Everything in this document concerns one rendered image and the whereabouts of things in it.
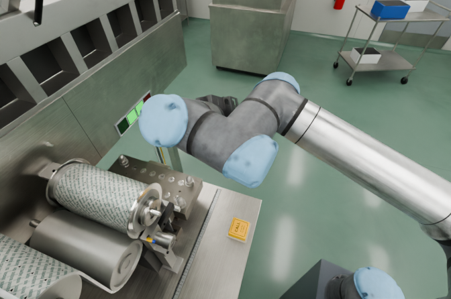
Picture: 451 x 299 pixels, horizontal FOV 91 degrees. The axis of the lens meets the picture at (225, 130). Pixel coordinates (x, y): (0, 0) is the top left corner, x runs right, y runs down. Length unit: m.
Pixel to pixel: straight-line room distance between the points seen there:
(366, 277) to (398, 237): 1.57
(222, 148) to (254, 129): 0.05
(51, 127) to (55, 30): 0.26
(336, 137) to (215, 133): 0.19
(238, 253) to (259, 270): 0.93
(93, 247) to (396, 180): 0.65
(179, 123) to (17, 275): 0.39
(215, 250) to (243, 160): 0.72
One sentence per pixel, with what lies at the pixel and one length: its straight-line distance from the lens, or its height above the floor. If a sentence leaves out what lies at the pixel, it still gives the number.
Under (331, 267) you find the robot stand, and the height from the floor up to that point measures 0.90.
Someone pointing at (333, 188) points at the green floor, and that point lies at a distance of 2.33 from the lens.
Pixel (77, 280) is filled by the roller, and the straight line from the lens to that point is 0.59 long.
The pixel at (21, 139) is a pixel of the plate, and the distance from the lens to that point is 0.78.
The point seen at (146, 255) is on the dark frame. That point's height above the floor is 1.08.
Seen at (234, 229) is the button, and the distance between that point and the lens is 0.97.
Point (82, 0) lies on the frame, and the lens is 0.85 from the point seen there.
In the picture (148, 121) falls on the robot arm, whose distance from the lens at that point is 0.32.
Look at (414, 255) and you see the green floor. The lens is 2.36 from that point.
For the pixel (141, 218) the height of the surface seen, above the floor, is 1.27.
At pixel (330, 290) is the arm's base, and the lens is 0.97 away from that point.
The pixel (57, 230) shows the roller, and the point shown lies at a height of 1.23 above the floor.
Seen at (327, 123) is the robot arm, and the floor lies 1.59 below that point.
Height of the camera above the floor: 1.83
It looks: 46 degrees down
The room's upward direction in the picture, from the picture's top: straight up
